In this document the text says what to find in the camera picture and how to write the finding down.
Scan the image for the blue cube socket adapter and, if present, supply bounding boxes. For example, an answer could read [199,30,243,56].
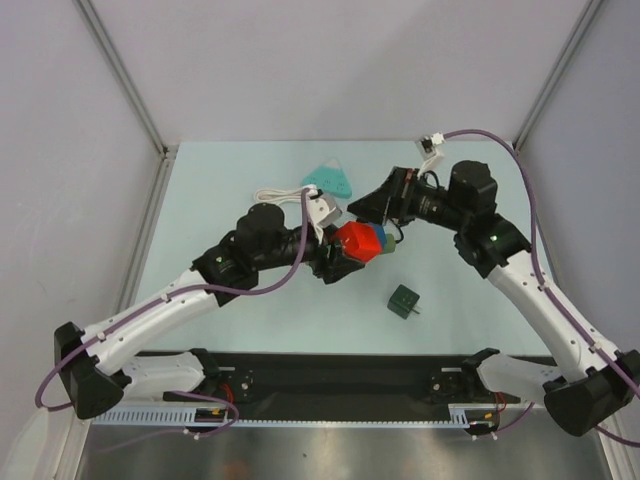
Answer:
[371,224,388,250]

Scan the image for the right aluminium frame post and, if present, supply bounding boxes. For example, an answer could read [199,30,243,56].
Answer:
[512,0,608,152]

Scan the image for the dark green cube socket adapter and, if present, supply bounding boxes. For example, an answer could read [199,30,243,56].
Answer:
[387,284,420,319]

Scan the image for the left aluminium frame post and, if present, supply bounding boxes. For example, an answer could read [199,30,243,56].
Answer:
[71,0,169,158]

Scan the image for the white cord of orange strip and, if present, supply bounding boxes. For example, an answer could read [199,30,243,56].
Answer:
[253,184,319,206]

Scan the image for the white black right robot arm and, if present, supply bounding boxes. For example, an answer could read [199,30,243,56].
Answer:
[347,160,639,437]

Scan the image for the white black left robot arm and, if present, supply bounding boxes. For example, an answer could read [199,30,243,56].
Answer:
[54,203,365,419]

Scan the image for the teal mountain-shaped power strip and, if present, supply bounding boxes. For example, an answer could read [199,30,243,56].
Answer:
[301,158,353,199]

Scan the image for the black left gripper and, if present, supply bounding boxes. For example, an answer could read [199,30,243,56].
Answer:
[253,223,363,283]

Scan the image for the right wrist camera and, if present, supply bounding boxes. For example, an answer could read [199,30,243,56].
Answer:
[416,132,446,176]

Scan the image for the green power strip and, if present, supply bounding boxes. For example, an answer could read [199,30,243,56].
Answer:
[382,239,396,255]

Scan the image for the white cable duct rail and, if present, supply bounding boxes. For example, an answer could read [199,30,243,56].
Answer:
[92,402,506,429]

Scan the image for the aluminium frame post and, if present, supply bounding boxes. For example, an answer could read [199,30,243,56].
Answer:
[71,0,169,158]
[512,0,608,152]

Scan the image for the red cube socket adapter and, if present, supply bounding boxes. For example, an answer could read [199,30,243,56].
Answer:
[333,221,382,264]

